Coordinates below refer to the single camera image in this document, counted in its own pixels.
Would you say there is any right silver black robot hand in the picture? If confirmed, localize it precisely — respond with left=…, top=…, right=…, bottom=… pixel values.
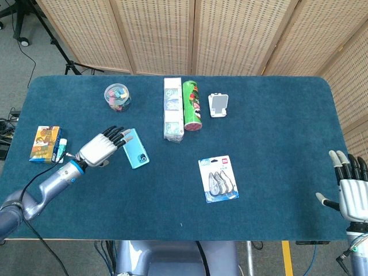
left=316, top=149, right=368, bottom=223

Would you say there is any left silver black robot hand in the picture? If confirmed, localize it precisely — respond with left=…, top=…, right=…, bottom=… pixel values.
left=78, top=125, right=135, bottom=168

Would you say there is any light blue smartphone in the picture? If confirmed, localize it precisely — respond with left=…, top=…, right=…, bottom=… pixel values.
left=122, top=128, right=150, bottom=170

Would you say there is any small white stand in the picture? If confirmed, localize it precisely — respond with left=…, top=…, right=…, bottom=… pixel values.
left=208, top=93, right=230, bottom=118

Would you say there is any white glue stick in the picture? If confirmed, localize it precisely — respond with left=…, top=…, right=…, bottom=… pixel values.
left=56, top=138, right=68, bottom=163

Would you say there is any orange illustrated card box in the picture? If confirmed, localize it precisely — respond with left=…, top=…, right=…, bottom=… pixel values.
left=28, top=125, right=63, bottom=164

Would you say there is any clear jar of colourful clips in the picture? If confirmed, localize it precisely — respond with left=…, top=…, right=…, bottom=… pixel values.
left=103, top=83, right=132, bottom=113

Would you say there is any white pack of boxes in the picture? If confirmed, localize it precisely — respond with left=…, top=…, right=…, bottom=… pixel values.
left=163, top=77, right=185, bottom=144

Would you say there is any blue table mat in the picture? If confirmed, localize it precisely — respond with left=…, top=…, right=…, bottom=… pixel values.
left=0, top=75, right=349, bottom=242

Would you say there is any green chips can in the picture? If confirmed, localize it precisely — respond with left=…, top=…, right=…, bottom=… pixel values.
left=182, top=80, right=205, bottom=132

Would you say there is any black tripod stand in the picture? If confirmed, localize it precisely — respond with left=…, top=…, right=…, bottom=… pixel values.
left=17, top=0, right=105, bottom=76

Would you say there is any correction tape blister pack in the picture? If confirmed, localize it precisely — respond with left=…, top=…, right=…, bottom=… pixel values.
left=198, top=155, right=240, bottom=204

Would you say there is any silver robot torso base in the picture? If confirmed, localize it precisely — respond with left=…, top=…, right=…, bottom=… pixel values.
left=114, top=240, right=241, bottom=276

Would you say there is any black wheeled chair base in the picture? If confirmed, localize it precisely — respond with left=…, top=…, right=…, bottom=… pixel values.
left=0, top=0, right=31, bottom=47

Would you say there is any woven folding screen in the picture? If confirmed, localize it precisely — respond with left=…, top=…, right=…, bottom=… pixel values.
left=36, top=0, right=368, bottom=162

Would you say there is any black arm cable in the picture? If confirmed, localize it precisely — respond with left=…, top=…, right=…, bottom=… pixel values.
left=20, top=154, right=76, bottom=276

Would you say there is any black power strip with cables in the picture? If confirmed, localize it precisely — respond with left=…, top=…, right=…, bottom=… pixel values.
left=0, top=108, right=21, bottom=162

